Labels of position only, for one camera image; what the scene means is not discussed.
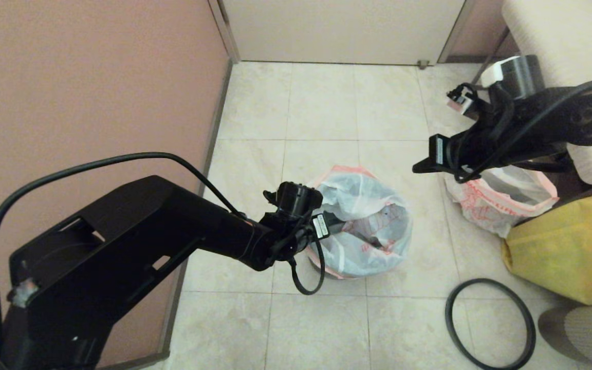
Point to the dark metal table frame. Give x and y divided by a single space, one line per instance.
491 51

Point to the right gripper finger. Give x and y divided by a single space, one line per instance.
426 166

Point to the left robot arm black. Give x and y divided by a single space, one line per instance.
121 241

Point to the white cartoon-print plastic bag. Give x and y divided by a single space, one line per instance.
368 241

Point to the yellow fabric tote bag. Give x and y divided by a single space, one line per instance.
558 252

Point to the used white red-print trash bag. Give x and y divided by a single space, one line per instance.
501 205

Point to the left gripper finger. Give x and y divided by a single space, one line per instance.
333 221

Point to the right wrist camera black cylinder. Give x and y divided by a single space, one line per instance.
524 77

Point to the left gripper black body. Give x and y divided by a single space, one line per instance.
296 236

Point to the white wood-grain table top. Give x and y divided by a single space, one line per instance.
573 36

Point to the wrist camera black cylinder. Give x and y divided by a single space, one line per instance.
293 198
524 77

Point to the beige door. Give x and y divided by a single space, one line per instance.
342 31

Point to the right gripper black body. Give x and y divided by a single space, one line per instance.
476 146

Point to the left wrist camera black cylinder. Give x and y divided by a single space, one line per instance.
293 198

